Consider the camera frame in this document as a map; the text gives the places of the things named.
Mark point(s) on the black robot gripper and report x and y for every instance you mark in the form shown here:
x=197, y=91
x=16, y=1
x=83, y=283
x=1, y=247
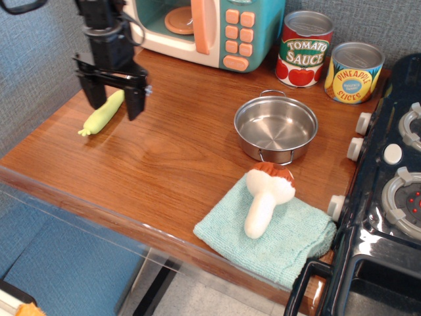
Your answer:
x=111, y=63

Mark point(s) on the green handled metal spoon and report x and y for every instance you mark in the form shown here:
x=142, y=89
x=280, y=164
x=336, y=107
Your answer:
x=103, y=115

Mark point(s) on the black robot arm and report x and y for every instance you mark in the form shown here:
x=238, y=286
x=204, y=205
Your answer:
x=104, y=14

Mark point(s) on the round metal pot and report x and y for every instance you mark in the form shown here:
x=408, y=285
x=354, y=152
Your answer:
x=275, y=128

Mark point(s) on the orange plate in microwave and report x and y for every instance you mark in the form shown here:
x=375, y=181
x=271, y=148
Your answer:
x=180, y=21

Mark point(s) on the teal toy microwave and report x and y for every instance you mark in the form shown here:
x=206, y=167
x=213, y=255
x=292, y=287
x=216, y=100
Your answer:
x=231, y=35

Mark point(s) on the plush white mushroom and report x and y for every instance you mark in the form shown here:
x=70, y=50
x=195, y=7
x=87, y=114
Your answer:
x=270, y=185

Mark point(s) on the tomato sauce can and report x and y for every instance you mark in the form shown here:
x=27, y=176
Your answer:
x=305, y=40

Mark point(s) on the light teal cloth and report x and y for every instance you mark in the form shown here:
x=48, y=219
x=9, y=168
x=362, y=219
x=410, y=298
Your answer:
x=297, y=232

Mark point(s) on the pineapple slices can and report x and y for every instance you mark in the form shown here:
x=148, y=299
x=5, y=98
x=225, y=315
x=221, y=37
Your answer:
x=353, y=72

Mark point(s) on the black toy stove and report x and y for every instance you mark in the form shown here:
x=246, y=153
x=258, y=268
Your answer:
x=376, y=264

